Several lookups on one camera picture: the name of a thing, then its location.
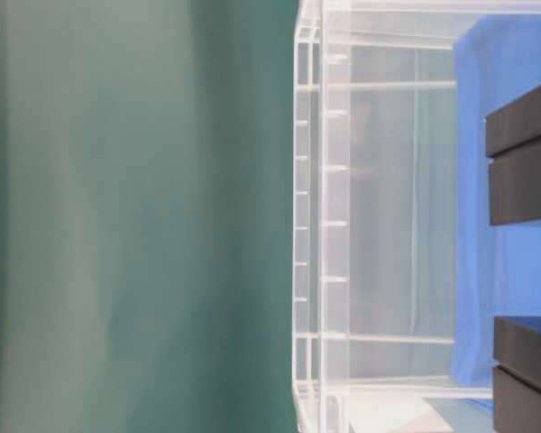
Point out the black RealSense box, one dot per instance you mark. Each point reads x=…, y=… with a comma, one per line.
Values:
x=516, y=377
x=513, y=144

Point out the clear plastic storage case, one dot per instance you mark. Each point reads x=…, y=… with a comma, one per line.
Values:
x=375, y=216

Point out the blue cloth case liner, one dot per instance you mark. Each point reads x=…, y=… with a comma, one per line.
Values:
x=498, y=268

